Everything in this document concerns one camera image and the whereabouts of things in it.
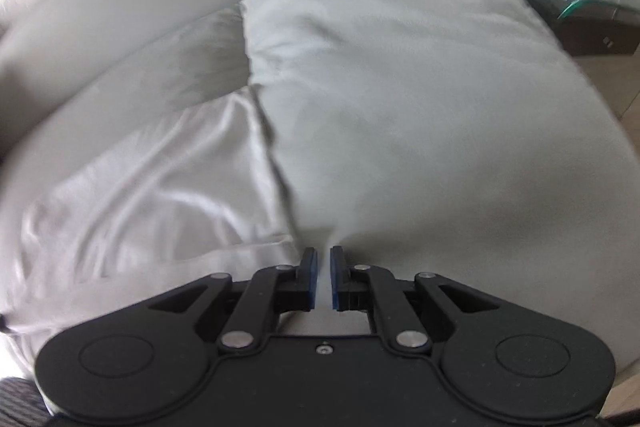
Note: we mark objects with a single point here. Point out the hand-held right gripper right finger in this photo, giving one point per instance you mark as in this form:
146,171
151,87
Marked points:
334,279

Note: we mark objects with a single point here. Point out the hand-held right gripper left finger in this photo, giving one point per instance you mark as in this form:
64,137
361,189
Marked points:
313,279

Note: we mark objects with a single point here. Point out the white printed t-shirt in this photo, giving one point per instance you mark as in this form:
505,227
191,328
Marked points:
150,212

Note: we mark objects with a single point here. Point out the grey sofa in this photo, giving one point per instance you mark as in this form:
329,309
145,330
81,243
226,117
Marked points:
410,107

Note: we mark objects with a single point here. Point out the person's patterned pants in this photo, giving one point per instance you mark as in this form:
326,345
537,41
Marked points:
20,399

